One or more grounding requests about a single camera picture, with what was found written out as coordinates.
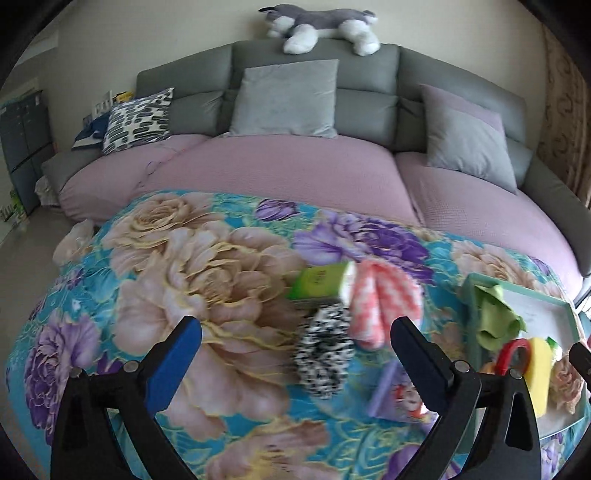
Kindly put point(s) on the pink white fluffy cloth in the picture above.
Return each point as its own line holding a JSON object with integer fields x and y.
{"x": 382, "y": 292}

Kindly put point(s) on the purple cartoon tissue pack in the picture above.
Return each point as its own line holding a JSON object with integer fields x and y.
{"x": 397, "y": 399}

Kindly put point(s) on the green yellow sponge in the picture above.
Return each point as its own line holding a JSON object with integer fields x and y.
{"x": 538, "y": 374}

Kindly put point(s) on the grey pillow left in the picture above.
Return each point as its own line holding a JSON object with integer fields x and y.
{"x": 287, "y": 99}

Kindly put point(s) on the floral quilted blanket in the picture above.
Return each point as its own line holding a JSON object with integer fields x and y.
{"x": 229, "y": 261}

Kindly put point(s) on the grey sofa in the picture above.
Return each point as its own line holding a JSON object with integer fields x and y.
{"x": 378, "y": 100}

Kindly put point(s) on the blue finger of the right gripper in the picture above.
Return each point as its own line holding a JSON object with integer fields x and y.
{"x": 580, "y": 358}

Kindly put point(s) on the green tissue pack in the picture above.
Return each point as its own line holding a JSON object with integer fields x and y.
{"x": 326, "y": 283}

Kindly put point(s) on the green cloth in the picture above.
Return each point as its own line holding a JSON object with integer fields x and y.
{"x": 498, "y": 322}

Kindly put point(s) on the blue item behind pillow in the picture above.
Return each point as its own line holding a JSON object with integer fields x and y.
{"x": 92, "y": 135}

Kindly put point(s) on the beige patterned curtain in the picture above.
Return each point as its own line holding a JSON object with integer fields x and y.
{"x": 564, "y": 144}

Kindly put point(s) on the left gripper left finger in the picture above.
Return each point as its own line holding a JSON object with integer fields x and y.
{"x": 167, "y": 362}

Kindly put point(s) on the red tape roll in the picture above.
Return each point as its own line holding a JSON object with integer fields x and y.
{"x": 515, "y": 355}

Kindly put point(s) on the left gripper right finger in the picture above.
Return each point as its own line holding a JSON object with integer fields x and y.
{"x": 428, "y": 367}

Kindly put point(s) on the leopard print scrunchie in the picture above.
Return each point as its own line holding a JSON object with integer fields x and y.
{"x": 324, "y": 350}

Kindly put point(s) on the grey purple pillow right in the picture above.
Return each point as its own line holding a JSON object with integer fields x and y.
{"x": 467, "y": 138}

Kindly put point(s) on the teal white tray box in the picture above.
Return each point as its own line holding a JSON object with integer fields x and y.
{"x": 548, "y": 318}

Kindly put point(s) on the dark cabinet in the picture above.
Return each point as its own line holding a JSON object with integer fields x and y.
{"x": 27, "y": 143}

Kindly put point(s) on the black white patterned pillow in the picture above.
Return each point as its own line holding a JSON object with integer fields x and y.
{"x": 138, "y": 122}

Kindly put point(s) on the pink sofa seat cover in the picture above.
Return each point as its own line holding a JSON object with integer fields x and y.
{"x": 344, "y": 173}

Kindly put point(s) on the husky plush toy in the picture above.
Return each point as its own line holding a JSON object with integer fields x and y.
{"x": 301, "y": 29}

